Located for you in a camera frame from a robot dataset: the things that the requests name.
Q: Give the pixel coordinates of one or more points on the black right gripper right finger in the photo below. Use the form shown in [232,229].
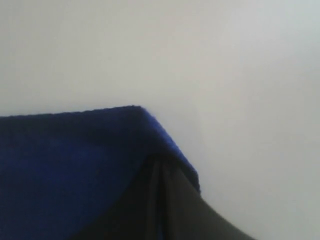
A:
[186,216]

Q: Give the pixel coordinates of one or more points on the blue towel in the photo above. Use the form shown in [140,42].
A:
[59,172]

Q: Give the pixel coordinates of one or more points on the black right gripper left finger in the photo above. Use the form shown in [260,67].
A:
[137,214]

